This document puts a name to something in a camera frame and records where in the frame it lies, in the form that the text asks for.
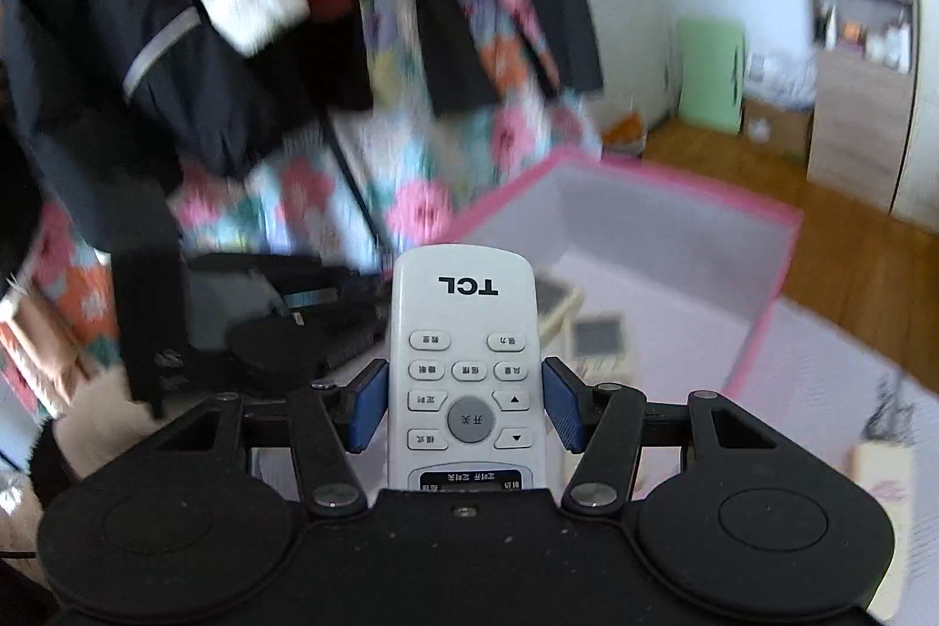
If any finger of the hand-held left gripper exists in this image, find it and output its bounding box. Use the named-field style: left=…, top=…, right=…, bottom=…
left=293, top=276, right=390, bottom=334

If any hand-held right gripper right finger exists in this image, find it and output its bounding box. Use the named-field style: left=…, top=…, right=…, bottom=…
left=541, top=357, right=780, bottom=517

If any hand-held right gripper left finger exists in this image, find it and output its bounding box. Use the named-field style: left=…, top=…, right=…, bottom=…
left=147, top=359, right=391, bottom=520

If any white remote control large screen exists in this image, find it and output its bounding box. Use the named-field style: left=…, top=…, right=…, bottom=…
left=570, top=313, right=636, bottom=382

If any cream remote control dark screen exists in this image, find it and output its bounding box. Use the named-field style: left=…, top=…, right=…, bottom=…
left=534, top=277, right=586, bottom=343

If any white remote control grey button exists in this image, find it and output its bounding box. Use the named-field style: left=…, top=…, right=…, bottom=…
left=389, top=245, right=548, bottom=493

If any pink cardboard box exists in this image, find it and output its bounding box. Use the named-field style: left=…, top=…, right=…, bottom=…
left=438, top=149, right=805, bottom=405

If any person's left forearm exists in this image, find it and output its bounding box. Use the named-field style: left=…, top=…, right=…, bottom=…
left=29, top=368, right=167, bottom=511

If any floral quilt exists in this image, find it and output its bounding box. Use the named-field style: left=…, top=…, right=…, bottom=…
left=0, top=0, right=612, bottom=425

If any black belt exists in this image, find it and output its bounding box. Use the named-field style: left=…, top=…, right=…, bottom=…
left=321, top=111, right=391, bottom=264

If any white quilted printed table cover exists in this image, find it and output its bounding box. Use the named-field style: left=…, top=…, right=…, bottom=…
left=249, top=296, right=939, bottom=621

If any black jacket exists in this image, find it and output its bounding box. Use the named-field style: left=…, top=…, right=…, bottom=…
left=0, top=0, right=335, bottom=275

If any orange bag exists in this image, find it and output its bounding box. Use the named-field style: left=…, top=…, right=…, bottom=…
left=600, top=111, right=648, bottom=155

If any patterned storage box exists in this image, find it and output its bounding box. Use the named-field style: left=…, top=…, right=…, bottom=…
left=740, top=52, right=816, bottom=159

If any wooden shelf cabinet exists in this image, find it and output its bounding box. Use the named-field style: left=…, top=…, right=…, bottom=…
left=795, top=0, right=927, bottom=211

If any row of toiletry bottles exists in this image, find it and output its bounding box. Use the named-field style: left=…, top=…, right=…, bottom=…
left=813, top=1, right=915, bottom=73

